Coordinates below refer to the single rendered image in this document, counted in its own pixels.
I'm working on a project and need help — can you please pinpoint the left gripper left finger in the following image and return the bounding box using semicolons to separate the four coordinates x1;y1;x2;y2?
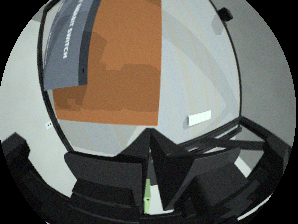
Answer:
64;128;151;212

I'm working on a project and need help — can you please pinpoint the grey network switch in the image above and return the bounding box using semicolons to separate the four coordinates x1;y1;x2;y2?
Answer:
43;0;101;91

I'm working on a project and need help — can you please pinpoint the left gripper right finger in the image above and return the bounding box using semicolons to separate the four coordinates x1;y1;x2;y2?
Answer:
150;128;241;211

